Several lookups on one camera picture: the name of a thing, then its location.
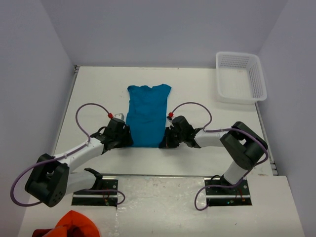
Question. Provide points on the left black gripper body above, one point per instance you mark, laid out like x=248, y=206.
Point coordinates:
x=123, y=139

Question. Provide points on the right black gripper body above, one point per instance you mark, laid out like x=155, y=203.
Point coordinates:
x=174, y=138

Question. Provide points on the blue t shirt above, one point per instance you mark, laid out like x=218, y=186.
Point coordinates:
x=146, y=115

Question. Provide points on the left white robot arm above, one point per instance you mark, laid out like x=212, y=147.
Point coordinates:
x=53, y=178

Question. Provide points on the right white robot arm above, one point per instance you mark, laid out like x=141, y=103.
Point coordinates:
x=243, y=145

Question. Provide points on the white plastic basket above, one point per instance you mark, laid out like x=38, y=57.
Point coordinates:
x=239, y=78

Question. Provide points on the orange t shirt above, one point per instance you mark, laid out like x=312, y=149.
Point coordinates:
x=74, y=224

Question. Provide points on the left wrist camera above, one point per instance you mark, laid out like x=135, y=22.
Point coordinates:
x=116, y=116

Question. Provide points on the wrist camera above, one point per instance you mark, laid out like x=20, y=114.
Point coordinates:
x=170, y=116
x=116, y=116

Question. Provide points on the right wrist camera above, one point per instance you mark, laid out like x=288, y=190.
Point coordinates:
x=170, y=116

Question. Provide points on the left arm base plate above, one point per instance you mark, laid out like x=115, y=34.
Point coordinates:
x=85, y=198

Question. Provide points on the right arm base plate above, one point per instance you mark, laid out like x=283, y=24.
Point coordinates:
x=238, y=196

